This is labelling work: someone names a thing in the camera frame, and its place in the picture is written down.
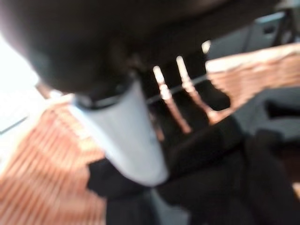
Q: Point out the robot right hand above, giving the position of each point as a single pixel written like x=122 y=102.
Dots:
x=93 y=35

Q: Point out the black garment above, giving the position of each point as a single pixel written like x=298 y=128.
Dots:
x=211 y=187

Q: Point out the rectangular wicker laundry basket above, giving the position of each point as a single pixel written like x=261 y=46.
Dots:
x=47 y=164

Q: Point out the dark blue garment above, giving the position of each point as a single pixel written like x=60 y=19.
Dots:
x=281 y=110

